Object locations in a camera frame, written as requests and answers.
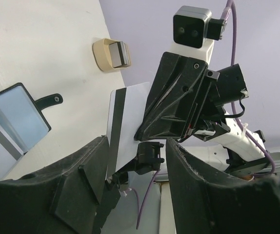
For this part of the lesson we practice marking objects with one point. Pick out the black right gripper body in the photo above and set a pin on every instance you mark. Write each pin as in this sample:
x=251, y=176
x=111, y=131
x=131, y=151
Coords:
x=230, y=87

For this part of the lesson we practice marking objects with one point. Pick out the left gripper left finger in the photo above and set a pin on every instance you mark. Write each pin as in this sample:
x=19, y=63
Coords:
x=61, y=198

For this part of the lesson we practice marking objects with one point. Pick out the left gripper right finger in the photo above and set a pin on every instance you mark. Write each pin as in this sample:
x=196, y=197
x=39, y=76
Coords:
x=227, y=202

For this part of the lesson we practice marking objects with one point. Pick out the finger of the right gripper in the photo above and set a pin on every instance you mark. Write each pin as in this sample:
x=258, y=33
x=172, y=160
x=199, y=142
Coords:
x=171, y=105

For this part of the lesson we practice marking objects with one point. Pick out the white card with black stripe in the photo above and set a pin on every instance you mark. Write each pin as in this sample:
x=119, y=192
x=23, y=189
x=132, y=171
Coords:
x=126, y=112

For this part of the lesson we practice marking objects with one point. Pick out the black leather card holder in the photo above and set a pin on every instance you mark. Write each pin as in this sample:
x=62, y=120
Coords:
x=22, y=124

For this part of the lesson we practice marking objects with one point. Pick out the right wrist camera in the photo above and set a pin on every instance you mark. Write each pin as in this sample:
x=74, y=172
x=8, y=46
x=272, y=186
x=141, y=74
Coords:
x=194, y=32

